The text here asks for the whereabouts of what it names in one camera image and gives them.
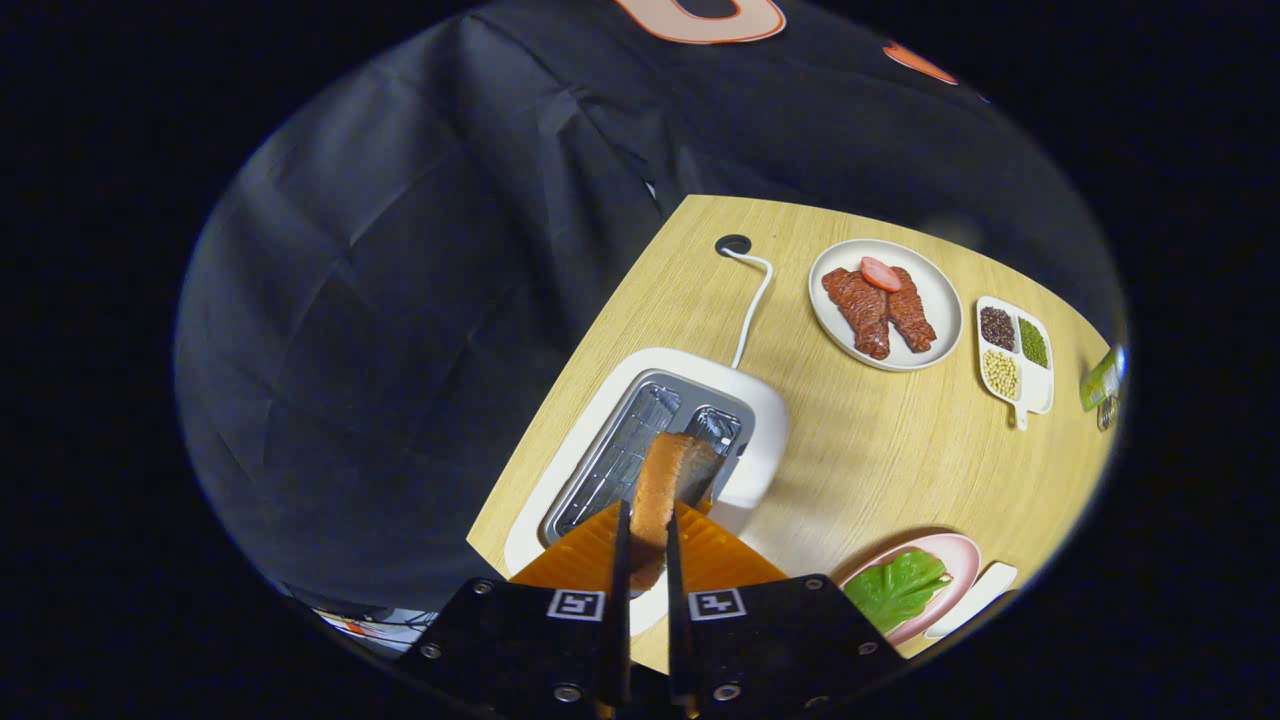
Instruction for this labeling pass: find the white toaster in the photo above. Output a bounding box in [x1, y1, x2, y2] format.
[503, 347, 791, 638]

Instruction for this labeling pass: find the pink round plate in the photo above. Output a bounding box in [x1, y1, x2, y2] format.
[838, 532, 982, 647]

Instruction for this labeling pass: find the brown meat piece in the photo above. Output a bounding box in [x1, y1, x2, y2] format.
[886, 266, 938, 354]
[822, 267, 892, 361]

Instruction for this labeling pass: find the green label metal bottle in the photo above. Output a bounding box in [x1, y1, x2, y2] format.
[1078, 345, 1127, 413]

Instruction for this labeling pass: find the brown crust bread slice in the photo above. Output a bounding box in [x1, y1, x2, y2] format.
[630, 432, 723, 593]

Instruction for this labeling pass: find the black backdrop cloth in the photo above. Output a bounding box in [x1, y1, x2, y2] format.
[175, 0, 1126, 616]

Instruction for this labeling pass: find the white round plate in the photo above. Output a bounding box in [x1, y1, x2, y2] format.
[808, 238, 964, 373]

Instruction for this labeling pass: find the white square plate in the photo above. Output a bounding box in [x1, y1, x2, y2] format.
[922, 561, 1019, 641]

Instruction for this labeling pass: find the white toaster cable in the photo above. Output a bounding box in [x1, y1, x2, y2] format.
[718, 245, 775, 371]

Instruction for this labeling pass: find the white divided dish of beans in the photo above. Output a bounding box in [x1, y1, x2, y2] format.
[976, 295, 1056, 432]

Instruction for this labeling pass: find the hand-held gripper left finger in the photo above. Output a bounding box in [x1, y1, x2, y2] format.
[398, 500, 633, 720]

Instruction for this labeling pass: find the green lettuce leaf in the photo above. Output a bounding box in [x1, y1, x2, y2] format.
[843, 549, 953, 636]

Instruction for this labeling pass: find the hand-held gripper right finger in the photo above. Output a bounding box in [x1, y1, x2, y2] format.
[665, 500, 906, 720]

